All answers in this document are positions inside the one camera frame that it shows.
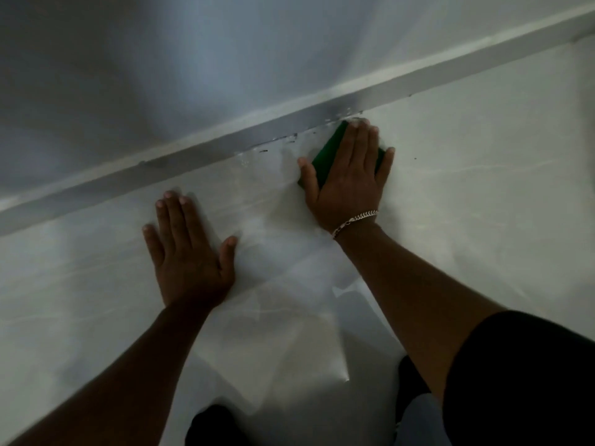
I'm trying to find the person's black shoe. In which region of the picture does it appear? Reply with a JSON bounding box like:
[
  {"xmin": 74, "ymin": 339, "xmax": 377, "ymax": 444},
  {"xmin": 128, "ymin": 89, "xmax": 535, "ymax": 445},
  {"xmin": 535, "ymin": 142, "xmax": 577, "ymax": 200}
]
[
  {"xmin": 395, "ymin": 355, "xmax": 433, "ymax": 425},
  {"xmin": 184, "ymin": 404, "xmax": 252, "ymax": 446}
]

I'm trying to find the silver chain bracelet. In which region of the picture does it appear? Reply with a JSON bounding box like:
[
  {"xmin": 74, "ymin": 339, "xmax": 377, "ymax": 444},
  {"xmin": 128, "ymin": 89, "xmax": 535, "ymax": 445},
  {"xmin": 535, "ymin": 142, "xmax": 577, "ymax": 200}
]
[{"xmin": 331, "ymin": 209, "xmax": 380, "ymax": 239}]

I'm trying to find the person's left hand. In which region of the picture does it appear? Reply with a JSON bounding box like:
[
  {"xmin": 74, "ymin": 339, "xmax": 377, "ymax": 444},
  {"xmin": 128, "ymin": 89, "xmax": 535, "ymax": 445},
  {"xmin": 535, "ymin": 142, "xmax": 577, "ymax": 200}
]
[{"xmin": 142, "ymin": 190, "xmax": 239, "ymax": 310}]

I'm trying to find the person's right forearm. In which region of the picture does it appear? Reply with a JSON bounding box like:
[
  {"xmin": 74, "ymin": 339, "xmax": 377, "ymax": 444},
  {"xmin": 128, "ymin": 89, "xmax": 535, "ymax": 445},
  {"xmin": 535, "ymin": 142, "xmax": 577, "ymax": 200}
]
[{"xmin": 334, "ymin": 222, "xmax": 507, "ymax": 404}]

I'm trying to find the person's left forearm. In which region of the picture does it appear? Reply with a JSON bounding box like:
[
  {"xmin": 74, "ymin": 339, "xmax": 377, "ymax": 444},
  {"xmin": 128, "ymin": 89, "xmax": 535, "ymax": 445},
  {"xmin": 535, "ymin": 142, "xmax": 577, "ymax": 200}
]
[{"xmin": 7, "ymin": 299, "xmax": 219, "ymax": 446}]

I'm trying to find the black shirt sleeve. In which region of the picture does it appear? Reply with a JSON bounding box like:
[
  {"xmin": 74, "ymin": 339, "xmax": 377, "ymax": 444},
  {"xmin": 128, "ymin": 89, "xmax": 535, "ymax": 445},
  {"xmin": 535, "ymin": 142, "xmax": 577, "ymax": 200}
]
[{"xmin": 442, "ymin": 310, "xmax": 595, "ymax": 446}]

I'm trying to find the green scouring pad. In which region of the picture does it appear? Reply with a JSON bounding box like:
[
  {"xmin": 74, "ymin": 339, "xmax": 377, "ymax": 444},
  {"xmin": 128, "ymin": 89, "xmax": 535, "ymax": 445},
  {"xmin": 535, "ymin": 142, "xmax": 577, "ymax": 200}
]
[{"xmin": 297, "ymin": 120, "xmax": 386, "ymax": 190}]

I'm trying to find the person's right hand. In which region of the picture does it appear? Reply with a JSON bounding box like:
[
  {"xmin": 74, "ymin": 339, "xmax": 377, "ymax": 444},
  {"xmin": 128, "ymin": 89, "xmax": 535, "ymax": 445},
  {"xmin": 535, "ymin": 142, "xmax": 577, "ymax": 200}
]
[{"xmin": 297, "ymin": 118, "xmax": 396, "ymax": 233}]

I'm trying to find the person's grey trouser leg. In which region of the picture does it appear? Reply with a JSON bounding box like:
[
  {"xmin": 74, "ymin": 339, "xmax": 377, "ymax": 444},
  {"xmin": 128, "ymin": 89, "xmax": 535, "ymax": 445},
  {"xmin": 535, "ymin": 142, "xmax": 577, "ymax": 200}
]
[{"xmin": 394, "ymin": 394, "xmax": 454, "ymax": 446}]

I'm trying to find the white skirting board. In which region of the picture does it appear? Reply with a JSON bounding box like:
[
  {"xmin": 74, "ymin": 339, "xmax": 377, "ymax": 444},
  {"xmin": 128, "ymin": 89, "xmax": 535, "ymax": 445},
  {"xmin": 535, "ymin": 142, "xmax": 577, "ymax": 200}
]
[{"xmin": 0, "ymin": 3, "xmax": 595, "ymax": 237}]

